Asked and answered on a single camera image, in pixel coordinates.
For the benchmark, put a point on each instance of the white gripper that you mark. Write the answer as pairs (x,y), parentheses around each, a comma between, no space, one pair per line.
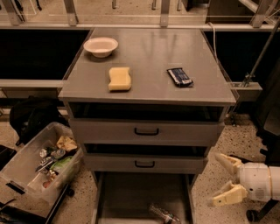
(254,180)

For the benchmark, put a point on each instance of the clear plastic water bottle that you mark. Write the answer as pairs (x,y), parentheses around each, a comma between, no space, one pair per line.
(164,215)

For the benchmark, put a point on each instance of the middle grey drawer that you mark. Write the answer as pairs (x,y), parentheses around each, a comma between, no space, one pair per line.
(145,163)

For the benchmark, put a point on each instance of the grey drawer cabinet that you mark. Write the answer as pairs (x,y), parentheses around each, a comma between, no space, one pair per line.
(153,96)

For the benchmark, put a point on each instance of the bottom open grey drawer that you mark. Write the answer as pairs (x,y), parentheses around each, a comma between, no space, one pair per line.
(124,198)

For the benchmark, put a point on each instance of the top grey drawer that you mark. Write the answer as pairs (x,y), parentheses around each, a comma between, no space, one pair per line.
(115,131)

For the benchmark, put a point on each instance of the black office chair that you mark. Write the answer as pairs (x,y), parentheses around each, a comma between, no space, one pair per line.
(266,116)

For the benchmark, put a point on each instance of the metal support rod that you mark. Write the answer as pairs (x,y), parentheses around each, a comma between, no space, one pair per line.
(249,76)

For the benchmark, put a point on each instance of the dark blue snack packet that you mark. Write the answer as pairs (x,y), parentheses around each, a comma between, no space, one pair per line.
(180,78)

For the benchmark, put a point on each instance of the yellow sponge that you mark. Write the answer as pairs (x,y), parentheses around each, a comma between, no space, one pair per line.
(119,79)

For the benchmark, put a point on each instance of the crumpled yellow chip bag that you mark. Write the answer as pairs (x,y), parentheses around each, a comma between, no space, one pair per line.
(66,143)

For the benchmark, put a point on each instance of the green snack bag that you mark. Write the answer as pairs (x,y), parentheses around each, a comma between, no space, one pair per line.
(61,164)

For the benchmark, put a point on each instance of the white ceramic bowl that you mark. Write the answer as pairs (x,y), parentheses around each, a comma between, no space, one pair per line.
(100,47)

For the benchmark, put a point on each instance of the clear plastic storage bin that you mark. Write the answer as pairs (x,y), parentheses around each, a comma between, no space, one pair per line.
(21,172)

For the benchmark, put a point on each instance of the black backpack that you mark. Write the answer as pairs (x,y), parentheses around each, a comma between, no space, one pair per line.
(30,116)

